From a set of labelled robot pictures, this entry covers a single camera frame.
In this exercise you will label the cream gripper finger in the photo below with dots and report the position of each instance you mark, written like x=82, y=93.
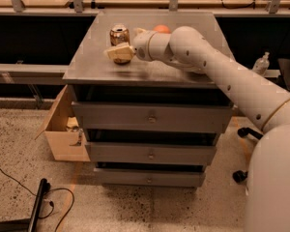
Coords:
x=121, y=52

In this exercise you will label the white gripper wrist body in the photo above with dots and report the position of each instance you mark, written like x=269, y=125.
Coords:
x=141, y=45

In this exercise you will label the orange metallic soda can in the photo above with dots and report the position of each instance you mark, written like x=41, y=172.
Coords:
x=118, y=34

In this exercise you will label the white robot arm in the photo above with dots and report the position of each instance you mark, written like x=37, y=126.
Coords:
x=265, y=104

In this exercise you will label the orange fruit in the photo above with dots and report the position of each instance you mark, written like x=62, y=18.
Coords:
x=162, y=29

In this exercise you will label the top grey drawer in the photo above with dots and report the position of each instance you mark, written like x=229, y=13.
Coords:
x=151, y=117

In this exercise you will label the grey drawer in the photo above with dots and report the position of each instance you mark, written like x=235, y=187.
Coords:
x=151, y=117
x=150, y=153
x=149, y=178

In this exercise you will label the grey drawer cabinet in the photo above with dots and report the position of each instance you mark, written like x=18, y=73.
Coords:
x=92, y=77

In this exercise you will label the open cardboard box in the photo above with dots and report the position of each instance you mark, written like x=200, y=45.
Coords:
x=60, y=128

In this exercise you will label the middle grey drawer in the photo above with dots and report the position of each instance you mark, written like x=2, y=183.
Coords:
x=150, y=153

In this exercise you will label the clear sanitizer pump bottle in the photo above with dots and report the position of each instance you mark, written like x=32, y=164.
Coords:
x=262, y=64

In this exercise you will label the bottom grey drawer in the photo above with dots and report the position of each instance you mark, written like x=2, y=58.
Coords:
x=149, y=178

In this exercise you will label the black office chair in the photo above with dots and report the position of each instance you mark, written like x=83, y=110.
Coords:
x=283, y=80

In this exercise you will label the black floor stand bar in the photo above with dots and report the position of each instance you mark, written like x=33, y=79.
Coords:
x=28, y=224

